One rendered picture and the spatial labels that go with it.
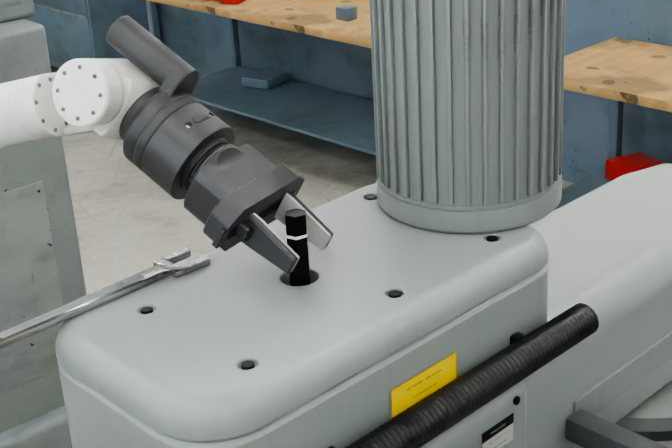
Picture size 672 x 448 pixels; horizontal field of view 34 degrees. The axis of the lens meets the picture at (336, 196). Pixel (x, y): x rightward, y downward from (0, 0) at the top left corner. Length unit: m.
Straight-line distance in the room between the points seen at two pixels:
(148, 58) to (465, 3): 0.31
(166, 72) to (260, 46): 6.81
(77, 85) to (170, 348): 0.28
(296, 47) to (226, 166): 6.54
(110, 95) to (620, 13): 4.91
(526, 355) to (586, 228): 0.40
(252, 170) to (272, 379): 0.24
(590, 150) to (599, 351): 4.85
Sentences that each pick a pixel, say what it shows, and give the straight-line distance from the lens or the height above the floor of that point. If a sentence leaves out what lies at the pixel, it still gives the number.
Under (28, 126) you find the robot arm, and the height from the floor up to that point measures 2.02.
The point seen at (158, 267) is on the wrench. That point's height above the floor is 1.90.
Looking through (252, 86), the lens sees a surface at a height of 0.24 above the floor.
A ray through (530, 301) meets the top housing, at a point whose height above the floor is 1.83.
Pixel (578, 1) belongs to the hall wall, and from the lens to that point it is 5.98.
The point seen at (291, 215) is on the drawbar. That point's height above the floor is 1.96.
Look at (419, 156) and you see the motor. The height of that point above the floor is 1.97.
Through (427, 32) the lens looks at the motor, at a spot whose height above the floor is 2.10.
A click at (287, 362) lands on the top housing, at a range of 0.93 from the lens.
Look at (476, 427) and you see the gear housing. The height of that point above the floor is 1.71.
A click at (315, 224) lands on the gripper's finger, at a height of 1.94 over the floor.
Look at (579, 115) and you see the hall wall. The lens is 6.14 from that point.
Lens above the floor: 2.37
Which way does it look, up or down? 23 degrees down
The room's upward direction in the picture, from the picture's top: 3 degrees counter-clockwise
